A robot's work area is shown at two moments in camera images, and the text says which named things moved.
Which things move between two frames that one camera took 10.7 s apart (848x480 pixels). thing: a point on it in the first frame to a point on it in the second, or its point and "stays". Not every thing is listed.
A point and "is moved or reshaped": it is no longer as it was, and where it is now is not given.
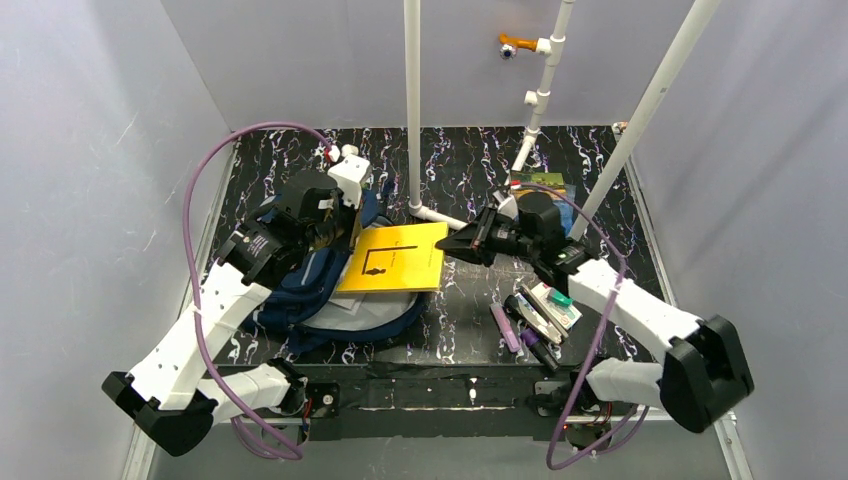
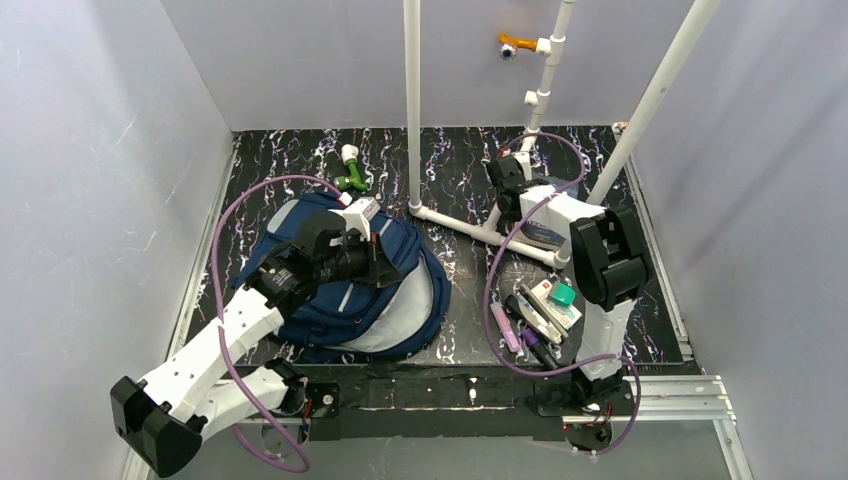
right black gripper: [485, 233] to [505, 177]
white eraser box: [541, 290] stays
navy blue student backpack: [308, 312] is moved or reshaped
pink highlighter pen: [505, 327] stays
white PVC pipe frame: [692, 28] stays
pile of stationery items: [552, 317] stays
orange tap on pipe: [524, 43] stays
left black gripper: [329, 231] to [381, 259]
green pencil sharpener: [562, 299] stays
